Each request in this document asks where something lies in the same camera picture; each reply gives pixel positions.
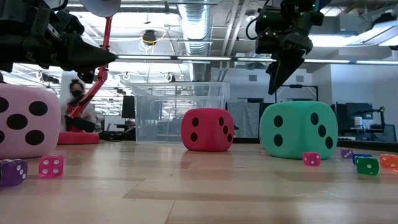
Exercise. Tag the small blue translucent die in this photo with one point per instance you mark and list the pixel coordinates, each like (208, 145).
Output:
(360, 155)

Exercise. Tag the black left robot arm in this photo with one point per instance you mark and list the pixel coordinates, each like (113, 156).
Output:
(12, 37)

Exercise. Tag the dark desk monitor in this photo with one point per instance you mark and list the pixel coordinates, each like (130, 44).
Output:
(357, 110)

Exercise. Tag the small orange translucent die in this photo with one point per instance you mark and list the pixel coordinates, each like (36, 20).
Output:
(389, 161)

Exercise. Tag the black computer monitor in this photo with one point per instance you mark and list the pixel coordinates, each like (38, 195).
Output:
(128, 106)

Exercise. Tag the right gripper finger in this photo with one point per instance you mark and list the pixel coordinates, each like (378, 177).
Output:
(278, 74)
(297, 60)

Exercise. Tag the small pink translucent die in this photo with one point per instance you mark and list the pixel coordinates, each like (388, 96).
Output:
(51, 166)
(311, 159)

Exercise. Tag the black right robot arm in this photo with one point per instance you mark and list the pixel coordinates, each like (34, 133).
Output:
(289, 15)

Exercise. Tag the black ceiling device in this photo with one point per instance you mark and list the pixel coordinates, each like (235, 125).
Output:
(149, 36)

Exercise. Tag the pink foam die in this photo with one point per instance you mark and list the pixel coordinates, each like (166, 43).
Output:
(46, 124)

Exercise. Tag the long ceiling light bar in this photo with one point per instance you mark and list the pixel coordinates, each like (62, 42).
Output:
(202, 58)

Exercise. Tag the white cup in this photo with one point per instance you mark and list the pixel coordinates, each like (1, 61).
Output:
(358, 122)

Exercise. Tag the teal foam die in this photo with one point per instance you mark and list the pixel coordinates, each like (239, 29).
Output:
(295, 137)

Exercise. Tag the small purple translucent die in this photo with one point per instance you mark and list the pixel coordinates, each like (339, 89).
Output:
(346, 153)
(11, 172)

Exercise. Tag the red desk lamp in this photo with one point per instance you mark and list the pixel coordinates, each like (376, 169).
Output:
(107, 34)

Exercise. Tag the black rectangular frame stand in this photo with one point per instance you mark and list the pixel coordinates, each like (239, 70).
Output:
(297, 86)

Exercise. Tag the person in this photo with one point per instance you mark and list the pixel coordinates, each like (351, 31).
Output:
(77, 87)

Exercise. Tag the red foam die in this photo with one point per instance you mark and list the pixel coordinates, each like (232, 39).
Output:
(206, 137)

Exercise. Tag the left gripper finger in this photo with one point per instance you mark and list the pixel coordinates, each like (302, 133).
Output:
(87, 57)
(87, 77)

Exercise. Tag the silver ceiling duct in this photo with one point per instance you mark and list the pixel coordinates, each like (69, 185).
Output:
(196, 25)

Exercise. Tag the small green translucent die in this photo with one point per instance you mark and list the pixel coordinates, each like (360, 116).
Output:
(367, 166)

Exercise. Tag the clear plastic bin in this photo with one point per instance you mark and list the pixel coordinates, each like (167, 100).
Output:
(155, 109)

